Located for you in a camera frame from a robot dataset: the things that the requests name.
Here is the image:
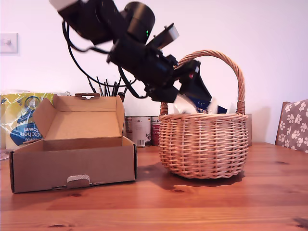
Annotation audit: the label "printed paper leaflet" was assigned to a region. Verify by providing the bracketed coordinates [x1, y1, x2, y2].
[0, 149, 12, 161]

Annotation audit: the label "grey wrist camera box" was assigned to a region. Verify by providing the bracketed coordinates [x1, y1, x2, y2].
[146, 23, 180, 49]

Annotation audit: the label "white wall light switch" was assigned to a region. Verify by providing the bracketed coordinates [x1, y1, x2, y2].
[0, 33, 19, 55]

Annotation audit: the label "chair with paw-print cover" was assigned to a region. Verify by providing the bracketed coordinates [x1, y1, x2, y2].
[275, 99, 308, 154]

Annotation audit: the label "blue Terry's mini eggs bag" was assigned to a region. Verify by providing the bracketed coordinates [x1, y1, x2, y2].
[190, 97, 228, 114]

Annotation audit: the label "red labelled tin can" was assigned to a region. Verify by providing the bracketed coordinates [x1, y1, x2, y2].
[150, 116, 161, 147]

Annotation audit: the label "white labelled tin can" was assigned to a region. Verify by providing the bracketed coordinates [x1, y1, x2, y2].
[125, 116, 152, 148]

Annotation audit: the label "black looped cable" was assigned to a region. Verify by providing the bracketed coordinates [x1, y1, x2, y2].
[62, 21, 139, 88]

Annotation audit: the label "woven wicker basket with handle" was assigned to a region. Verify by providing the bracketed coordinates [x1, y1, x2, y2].
[157, 50, 249, 180]

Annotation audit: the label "white green candy bag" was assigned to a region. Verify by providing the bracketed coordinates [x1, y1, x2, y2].
[172, 94, 229, 115]

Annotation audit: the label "brown cardboard box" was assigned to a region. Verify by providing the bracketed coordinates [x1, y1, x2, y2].
[9, 93, 138, 194]

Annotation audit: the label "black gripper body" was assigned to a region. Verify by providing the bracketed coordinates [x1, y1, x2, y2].
[133, 49, 202, 97]

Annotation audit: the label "yellow blue kitchen towel pack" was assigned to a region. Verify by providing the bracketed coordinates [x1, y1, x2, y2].
[0, 89, 58, 151]

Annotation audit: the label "thin black cable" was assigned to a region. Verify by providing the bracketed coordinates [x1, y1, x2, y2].
[117, 67, 151, 99]

